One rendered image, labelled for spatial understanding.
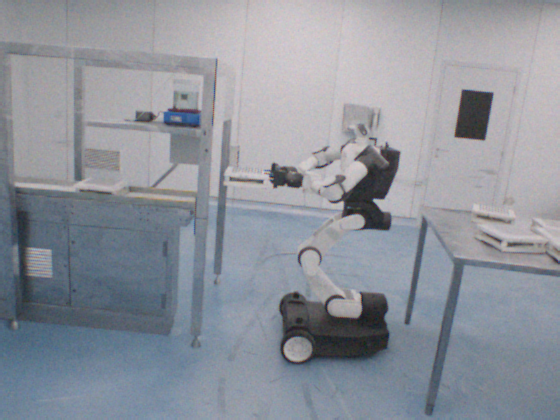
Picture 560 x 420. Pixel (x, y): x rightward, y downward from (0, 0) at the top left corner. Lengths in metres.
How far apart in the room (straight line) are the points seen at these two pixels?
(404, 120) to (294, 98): 1.42
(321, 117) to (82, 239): 3.89
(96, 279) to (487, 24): 5.27
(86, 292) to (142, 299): 0.34
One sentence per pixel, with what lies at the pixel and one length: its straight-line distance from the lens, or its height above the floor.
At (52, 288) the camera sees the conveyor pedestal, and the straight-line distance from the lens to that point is 3.11.
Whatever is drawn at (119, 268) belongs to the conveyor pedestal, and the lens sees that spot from 2.90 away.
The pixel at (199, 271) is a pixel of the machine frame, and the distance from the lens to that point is 2.66.
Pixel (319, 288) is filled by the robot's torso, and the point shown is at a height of 0.38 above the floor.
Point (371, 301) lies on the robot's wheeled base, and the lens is 2.92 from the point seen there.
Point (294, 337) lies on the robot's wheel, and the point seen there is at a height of 0.17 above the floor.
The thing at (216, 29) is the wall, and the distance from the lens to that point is 6.26.
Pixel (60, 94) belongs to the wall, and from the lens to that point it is 6.97.
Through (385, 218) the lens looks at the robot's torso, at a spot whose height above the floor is 0.85.
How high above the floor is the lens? 1.47
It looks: 14 degrees down
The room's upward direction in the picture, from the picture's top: 5 degrees clockwise
